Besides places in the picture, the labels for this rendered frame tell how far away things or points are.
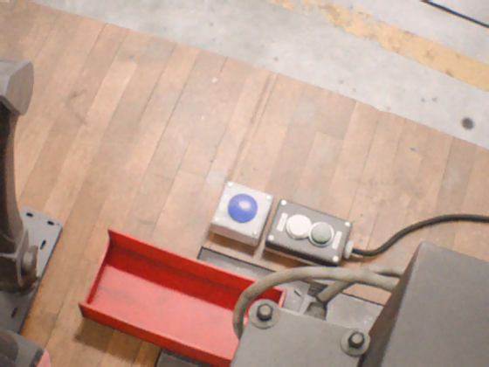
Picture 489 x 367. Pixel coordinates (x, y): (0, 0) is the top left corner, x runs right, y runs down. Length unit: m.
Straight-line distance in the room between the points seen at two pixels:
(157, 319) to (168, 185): 0.20
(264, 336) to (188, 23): 1.99
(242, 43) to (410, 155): 1.21
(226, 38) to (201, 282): 1.34
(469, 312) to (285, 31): 2.11
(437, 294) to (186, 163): 0.89
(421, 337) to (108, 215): 0.89
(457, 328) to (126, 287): 0.84
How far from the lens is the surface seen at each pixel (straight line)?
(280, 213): 1.38
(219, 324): 1.35
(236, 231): 1.37
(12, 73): 1.04
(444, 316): 0.59
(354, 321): 1.37
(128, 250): 1.38
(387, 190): 1.45
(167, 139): 1.46
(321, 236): 1.37
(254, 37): 2.64
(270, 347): 0.71
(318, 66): 2.61
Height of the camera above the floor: 2.19
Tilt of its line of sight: 64 degrees down
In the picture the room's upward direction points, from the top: 7 degrees clockwise
